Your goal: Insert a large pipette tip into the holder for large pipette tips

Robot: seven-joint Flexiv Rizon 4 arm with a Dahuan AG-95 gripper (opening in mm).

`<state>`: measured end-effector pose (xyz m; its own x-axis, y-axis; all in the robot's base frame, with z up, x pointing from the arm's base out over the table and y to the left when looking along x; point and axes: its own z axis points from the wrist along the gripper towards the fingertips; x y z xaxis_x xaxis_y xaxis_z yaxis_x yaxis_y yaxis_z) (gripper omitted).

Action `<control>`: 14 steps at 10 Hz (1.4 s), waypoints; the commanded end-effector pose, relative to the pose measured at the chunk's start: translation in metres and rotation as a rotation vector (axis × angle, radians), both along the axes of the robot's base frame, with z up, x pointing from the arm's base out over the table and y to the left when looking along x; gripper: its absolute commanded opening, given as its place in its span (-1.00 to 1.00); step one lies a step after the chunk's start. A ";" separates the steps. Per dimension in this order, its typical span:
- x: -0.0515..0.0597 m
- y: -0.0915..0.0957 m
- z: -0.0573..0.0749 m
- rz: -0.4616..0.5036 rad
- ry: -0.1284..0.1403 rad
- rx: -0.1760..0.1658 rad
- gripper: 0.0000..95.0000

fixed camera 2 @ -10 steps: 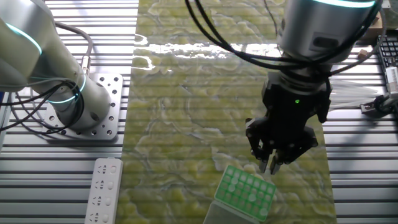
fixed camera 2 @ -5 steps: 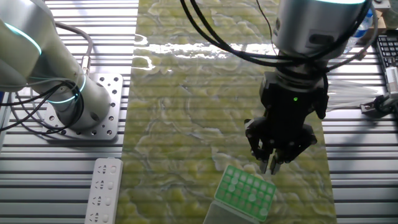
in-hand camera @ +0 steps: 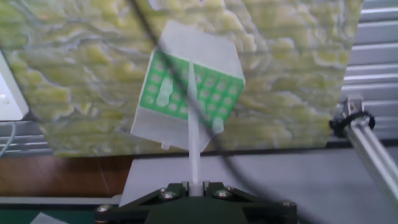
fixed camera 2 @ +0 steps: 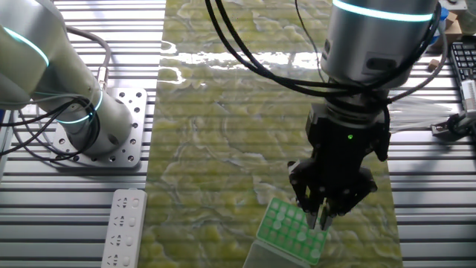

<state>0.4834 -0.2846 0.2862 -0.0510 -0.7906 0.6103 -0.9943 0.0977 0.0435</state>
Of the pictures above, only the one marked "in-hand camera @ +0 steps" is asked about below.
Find green pipette tip holder box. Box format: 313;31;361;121
129;20;246;153

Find grey power strip cable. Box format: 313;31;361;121
0;121;17;156

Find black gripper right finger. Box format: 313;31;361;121
203;181;298;224

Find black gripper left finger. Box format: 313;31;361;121
95;182;190;224

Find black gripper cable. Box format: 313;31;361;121
127;0;315;224

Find white power strip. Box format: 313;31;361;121
0;51;30;121

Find green marble pattern mat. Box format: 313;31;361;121
0;0;364;158

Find aluminium pole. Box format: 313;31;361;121
343;118;398;206

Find clear large pipette tip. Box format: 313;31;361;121
186;62;203;197
211;116;224;134
160;77;175;94
155;91;170;108

